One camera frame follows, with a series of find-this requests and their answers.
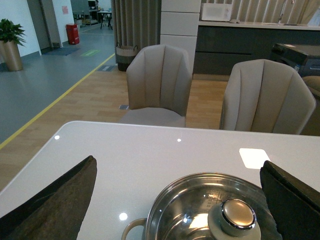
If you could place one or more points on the red cabinet box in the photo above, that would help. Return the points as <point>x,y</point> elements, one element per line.
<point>72,34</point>

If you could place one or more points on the right beige upholstered chair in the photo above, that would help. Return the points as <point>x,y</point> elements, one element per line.
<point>267,97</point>

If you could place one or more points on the glass pot lid gold knob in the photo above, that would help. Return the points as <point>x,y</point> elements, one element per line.
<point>180,211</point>

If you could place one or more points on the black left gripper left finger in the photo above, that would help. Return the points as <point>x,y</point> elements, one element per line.
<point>56,212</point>

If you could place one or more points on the gold plant pot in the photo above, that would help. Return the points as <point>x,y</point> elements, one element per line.
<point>11,55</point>

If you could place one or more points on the green potted plant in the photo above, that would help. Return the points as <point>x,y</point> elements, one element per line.
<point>10,32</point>

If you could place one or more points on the white microwave oven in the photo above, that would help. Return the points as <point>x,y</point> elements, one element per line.
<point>216,12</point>

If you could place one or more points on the dark kitchen counter cabinet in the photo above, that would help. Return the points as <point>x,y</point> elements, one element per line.
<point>221,45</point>

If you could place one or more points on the blue floor mat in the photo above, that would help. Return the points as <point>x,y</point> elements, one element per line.
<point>64,51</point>

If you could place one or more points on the white drawer column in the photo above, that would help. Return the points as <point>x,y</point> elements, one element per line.
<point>179,25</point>

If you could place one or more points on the beige upholstered chair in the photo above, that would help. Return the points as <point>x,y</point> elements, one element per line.
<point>159,82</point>
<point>267,97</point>

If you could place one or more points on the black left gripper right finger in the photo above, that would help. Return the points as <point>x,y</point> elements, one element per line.
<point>294,205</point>

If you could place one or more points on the stainless steel pot beige handles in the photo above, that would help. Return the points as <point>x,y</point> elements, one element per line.
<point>135,223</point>

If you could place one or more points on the distant black folding table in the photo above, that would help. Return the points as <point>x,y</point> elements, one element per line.
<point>105,15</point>

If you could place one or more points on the striped woven basket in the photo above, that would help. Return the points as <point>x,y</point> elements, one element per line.
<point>125,55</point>

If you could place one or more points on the beige ribbed curtain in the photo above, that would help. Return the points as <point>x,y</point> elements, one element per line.
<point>136,22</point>

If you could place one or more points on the left beige upholstered chair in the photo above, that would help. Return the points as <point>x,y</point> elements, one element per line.
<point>159,82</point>

